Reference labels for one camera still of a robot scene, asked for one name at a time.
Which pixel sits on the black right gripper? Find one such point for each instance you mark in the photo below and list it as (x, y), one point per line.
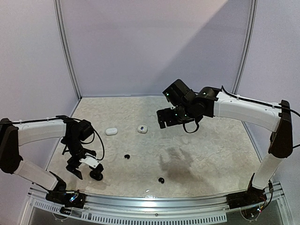
(164, 116)

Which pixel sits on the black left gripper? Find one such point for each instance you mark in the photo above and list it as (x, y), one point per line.
(71, 163)

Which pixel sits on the black oval charging case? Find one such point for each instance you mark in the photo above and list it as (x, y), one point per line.
(96, 175)

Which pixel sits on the beige charging case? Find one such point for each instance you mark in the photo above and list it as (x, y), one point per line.
(142, 129)

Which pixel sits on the white earbud charging case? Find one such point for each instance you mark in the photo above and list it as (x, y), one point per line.
(111, 131)

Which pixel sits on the black earbud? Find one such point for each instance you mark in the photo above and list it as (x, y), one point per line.
(161, 180)

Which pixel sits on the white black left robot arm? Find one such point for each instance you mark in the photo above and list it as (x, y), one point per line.
(72, 132)

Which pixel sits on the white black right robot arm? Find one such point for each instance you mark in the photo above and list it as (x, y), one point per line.
(189, 106)

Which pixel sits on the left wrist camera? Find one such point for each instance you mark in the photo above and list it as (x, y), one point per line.
(90, 161)

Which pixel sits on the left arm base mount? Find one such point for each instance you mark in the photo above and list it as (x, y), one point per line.
(68, 198)

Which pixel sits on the aluminium front rail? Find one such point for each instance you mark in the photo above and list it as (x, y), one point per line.
(117, 210)

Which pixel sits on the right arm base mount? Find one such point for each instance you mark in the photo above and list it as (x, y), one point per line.
(249, 197)

